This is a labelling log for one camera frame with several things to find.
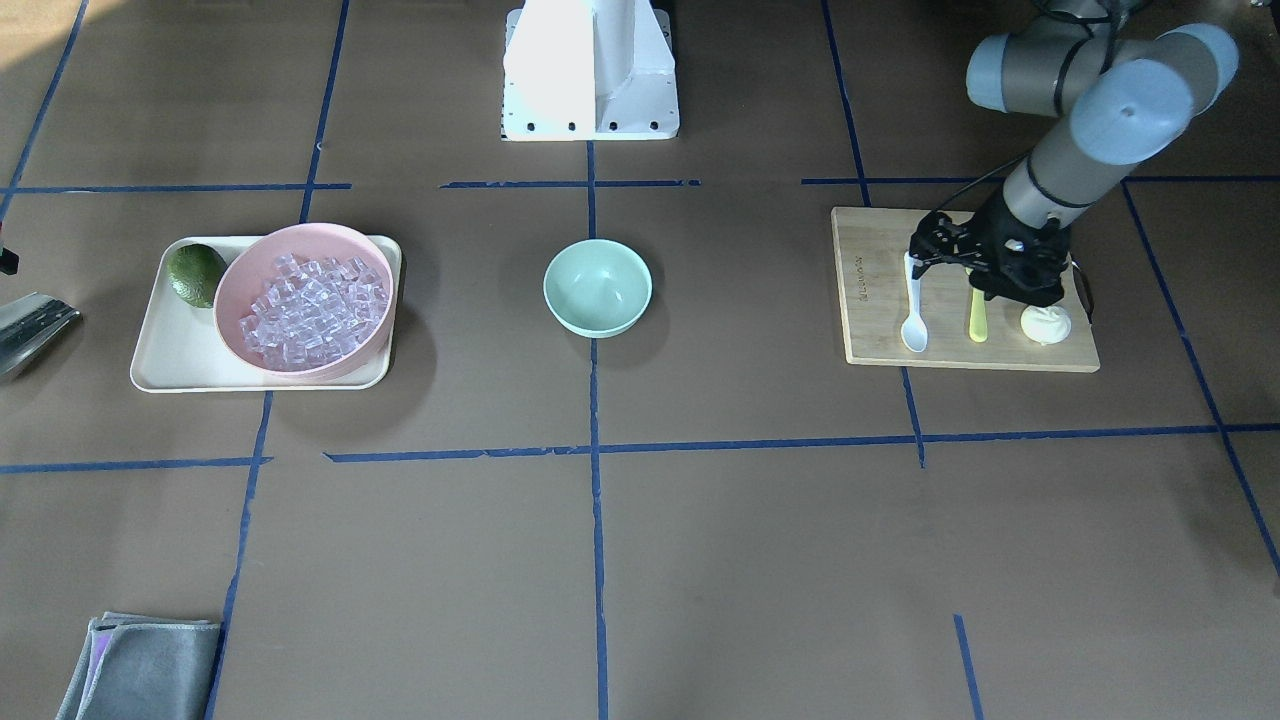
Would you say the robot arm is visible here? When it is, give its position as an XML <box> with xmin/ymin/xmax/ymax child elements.
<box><xmin>904</xmin><ymin>1</ymin><xmax>1240</xmax><ymax>307</ymax></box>

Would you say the white plastic spoon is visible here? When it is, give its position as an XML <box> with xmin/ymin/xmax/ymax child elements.
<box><xmin>900</xmin><ymin>252</ymin><xmax>929</xmax><ymax>354</ymax></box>

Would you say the wooden cutting board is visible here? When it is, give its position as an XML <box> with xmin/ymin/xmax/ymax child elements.
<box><xmin>829</xmin><ymin>208</ymin><xmax>1100</xmax><ymax>373</ymax></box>

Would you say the mint green bowl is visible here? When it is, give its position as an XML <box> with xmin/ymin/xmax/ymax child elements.
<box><xmin>541</xmin><ymin>238</ymin><xmax>654</xmax><ymax>340</ymax></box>

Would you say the metal ice scoop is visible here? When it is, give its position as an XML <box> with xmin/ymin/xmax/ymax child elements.
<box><xmin>1</xmin><ymin>292</ymin><xmax>82</xmax><ymax>383</ymax></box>

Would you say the pile of ice cubes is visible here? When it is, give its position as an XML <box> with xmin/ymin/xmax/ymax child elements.
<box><xmin>237</xmin><ymin>252</ymin><xmax>390</xmax><ymax>372</ymax></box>

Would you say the white steamed bun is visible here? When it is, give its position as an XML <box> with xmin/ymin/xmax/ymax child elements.
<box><xmin>1020</xmin><ymin>305</ymin><xmax>1073</xmax><ymax>346</ymax></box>

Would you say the green lime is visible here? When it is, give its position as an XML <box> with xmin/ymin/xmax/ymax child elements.
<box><xmin>164</xmin><ymin>243</ymin><xmax>229</xmax><ymax>309</ymax></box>

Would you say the pink bowl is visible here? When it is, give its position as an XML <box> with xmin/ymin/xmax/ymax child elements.
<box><xmin>212</xmin><ymin>223</ymin><xmax>402</xmax><ymax>389</ymax></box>

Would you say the grey folded cloth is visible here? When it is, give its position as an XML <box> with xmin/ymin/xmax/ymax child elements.
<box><xmin>55</xmin><ymin>611</ymin><xmax>221</xmax><ymax>719</ymax></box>

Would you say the yellow plastic knife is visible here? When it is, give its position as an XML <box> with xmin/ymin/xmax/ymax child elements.
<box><xmin>966</xmin><ymin>288</ymin><xmax>989</xmax><ymax>343</ymax></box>

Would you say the beige tray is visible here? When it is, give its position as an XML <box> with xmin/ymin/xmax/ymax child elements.
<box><xmin>131</xmin><ymin>234</ymin><xmax>392</xmax><ymax>393</ymax></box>

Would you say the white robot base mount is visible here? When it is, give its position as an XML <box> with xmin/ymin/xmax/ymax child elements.
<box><xmin>500</xmin><ymin>1</ymin><xmax>681</xmax><ymax>142</ymax></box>

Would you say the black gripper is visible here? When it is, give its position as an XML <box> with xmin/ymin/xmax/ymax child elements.
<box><xmin>908</xmin><ymin>197</ymin><xmax>1071</xmax><ymax>307</ymax></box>

